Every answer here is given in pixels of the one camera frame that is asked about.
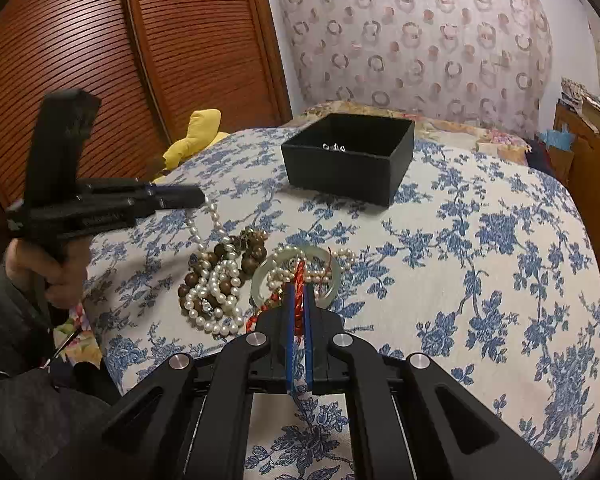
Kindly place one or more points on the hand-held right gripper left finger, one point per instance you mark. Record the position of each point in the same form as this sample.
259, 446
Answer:
292, 320

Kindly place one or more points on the dark blue blanket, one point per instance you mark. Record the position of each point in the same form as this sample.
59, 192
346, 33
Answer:
536, 157

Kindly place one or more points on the wooden side cabinet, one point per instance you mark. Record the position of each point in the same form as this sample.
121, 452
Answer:
592, 170

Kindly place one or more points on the person's left forearm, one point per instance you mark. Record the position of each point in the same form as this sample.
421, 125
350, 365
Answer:
5, 320

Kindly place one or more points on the yellow plush toy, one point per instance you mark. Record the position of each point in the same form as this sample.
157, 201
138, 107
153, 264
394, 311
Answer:
195, 135

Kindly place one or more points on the black jewelry box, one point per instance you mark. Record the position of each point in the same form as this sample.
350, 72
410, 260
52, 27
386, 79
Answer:
340, 175

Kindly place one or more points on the blue floral bedspread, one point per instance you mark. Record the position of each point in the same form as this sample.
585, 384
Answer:
455, 285

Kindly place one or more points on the wooden louvred wardrobe door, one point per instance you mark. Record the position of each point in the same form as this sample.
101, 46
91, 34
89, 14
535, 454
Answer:
65, 50
195, 35

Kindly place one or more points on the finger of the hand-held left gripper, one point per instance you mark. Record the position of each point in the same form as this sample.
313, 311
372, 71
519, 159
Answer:
180, 196

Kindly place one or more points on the person's left hand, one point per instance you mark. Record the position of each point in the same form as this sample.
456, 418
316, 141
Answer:
55, 275

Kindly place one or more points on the pale green jade bangle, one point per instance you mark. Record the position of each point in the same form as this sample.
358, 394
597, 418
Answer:
332, 285

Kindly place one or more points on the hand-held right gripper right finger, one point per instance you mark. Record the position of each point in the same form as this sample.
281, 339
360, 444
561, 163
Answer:
309, 320

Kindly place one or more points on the person's dark clothing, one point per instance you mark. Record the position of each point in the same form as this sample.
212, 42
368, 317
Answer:
35, 425

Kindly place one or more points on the pink floral quilt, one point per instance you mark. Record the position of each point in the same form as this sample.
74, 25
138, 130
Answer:
450, 132

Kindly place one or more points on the small silver jewelry piece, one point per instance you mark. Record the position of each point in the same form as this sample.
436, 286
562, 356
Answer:
334, 147

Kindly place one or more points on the circle patterned curtain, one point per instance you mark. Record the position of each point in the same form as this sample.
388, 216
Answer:
410, 35

